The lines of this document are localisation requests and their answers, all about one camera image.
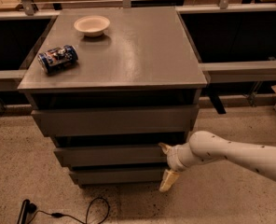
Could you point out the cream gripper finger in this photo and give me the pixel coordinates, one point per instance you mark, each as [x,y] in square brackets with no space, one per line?
[168,179]
[166,149]

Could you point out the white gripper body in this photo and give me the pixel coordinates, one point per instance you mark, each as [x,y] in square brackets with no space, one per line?
[173,158]

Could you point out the grey drawer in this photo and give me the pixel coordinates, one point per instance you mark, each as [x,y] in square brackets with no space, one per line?
[118,120]
[73,157]
[118,175]

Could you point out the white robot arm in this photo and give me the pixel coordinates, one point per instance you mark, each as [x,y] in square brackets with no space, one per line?
[204,147]

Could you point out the grey top drawer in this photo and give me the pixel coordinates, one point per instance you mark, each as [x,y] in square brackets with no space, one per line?
[118,120]

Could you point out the grey bottom drawer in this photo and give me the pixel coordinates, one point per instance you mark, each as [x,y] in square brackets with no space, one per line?
[118,175]

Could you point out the grey drawer cabinet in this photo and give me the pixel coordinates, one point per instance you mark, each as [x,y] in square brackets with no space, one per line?
[143,59]

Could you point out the crushed blue soda can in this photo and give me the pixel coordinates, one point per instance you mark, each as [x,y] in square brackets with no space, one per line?
[54,60]

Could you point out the white paper bowl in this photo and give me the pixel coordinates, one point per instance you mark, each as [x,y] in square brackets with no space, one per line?
[92,26]

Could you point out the black power adapter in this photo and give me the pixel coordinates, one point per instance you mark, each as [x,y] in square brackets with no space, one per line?
[26,208]

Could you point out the grey metal rail frame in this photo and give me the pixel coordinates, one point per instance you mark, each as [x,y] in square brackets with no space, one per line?
[21,36]

